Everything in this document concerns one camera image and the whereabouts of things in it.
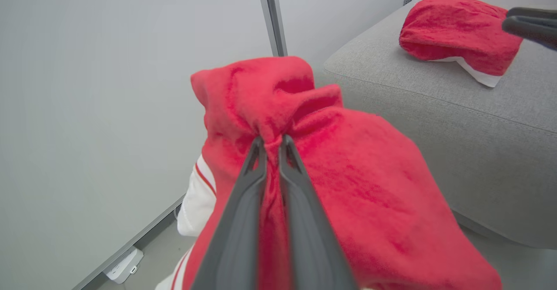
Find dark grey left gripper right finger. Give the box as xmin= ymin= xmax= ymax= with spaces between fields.
xmin=278 ymin=134 xmax=360 ymax=290

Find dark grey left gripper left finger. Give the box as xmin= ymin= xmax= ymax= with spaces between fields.
xmin=191 ymin=137 xmax=267 ymax=290

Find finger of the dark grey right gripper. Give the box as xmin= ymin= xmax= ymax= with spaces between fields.
xmin=502 ymin=16 xmax=557 ymax=50
xmin=507 ymin=7 xmax=557 ymax=20

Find red plush garment white sleeves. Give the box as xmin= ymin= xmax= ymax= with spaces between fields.
xmin=155 ymin=56 xmax=503 ymax=290

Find red plush garment white trim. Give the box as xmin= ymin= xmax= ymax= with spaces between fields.
xmin=399 ymin=0 xmax=523 ymax=88

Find grey fabric sofa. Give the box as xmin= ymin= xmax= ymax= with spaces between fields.
xmin=324 ymin=0 xmax=557 ymax=250

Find white floor socket box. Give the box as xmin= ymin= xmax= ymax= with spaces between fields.
xmin=103 ymin=247 xmax=144 ymax=284

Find grey baseboard rail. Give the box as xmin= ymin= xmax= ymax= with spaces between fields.
xmin=72 ymin=194 xmax=187 ymax=290

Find grey partition post black strip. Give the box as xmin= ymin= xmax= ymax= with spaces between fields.
xmin=255 ymin=0 xmax=288 ymax=58

